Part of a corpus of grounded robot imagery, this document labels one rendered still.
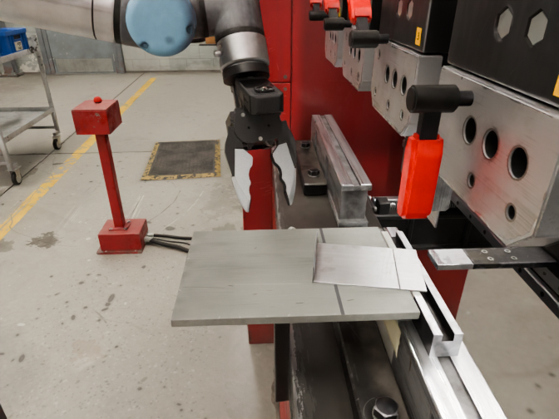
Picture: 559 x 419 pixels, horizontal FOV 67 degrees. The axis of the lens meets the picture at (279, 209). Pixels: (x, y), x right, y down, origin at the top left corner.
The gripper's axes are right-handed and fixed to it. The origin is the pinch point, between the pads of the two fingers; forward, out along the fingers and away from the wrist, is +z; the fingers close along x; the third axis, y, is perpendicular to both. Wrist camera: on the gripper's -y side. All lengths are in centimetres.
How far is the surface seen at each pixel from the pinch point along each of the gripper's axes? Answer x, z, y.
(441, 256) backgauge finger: -17.8, 10.5, -13.6
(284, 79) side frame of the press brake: -23, -36, 59
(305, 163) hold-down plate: -20.3, -8.8, 42.3
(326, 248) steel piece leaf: -4.7, 7.6, -8.3
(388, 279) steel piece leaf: -9.3, 11.6, -15.4
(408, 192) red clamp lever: -2.7, 1.6, -33.6
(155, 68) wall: 9, -264, 678
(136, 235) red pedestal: 36, 4, 180
